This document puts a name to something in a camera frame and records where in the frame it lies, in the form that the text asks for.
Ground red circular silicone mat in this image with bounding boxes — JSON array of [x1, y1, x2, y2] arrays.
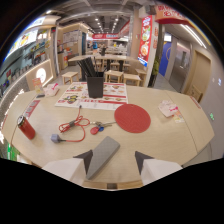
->
[[113, 103, 152, 134]]

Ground grey rectangular case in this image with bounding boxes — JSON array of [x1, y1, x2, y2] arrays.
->
[[85, 135, 121, 181]]

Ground keys with red fob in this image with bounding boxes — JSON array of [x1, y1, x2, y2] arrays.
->
[[89, 120, 117, 136]]

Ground red soda can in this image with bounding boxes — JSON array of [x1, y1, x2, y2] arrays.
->
[[16, 114, 37, 141]]

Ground white tissue packet red print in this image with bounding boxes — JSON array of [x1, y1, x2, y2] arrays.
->
[[157, 99, 180, 118]]

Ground red white menu placemat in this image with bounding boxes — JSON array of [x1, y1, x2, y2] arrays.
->
[[54, 81, 129, 111]]

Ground pink white napkin packet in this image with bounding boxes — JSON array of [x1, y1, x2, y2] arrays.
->
[[43, 82, 60, 98]]

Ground wooden chair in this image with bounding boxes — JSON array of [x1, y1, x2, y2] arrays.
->
[[184, 84, 204, 104]]

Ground black chopstick holder box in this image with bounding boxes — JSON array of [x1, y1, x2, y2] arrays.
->
[[86, 76, 105, 99]]

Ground small standing menu card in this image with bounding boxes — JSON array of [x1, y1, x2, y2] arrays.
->
[[31, 77, 46, 99]]

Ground wooden stool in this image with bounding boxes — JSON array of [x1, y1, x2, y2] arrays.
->
[[104, 69, 125, 84], [123, 73, 142, 87], [61, 71, 80, 86]]

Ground black chopsticks bundle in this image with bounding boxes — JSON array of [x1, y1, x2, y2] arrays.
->
[[77, 56, 105, 78]]

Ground wooden dining table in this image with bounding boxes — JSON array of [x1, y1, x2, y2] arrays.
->
[[67, 54, 128, 72]]

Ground red food poster banner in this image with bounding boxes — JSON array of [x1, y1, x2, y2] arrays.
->
[[137, 15, 153, 68]]

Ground red charging cable with plug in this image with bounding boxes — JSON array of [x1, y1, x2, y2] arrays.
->
[[50, 105, 91, 145]]

